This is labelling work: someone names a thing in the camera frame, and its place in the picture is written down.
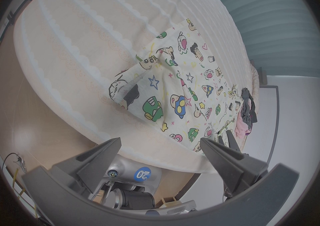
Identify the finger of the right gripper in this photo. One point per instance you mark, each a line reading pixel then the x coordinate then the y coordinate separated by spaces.
pixel 221 141
pixel 233 142

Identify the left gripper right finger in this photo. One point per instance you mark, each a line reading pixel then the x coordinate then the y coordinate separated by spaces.
pixel 235 167

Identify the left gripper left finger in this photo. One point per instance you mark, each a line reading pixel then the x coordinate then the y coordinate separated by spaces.
pixel 97 161

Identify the white printed pyjama top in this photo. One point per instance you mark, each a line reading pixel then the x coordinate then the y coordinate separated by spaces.
pixel 180 82

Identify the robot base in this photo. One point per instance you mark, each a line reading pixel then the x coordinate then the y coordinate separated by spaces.
pixel 125 167

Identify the pile of clothes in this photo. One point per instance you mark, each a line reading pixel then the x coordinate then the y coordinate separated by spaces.
pixel 246 110

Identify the bed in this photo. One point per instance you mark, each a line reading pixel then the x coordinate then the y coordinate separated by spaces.
pixel 87 32

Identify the pale pink pillow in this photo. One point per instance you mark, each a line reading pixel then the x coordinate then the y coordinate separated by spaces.
pixel 255 80

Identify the grey bedside table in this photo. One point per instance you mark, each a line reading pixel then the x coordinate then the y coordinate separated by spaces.
pixel 262 76

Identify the blue-green curtain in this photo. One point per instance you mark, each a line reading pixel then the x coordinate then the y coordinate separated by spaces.
pixel 270 19

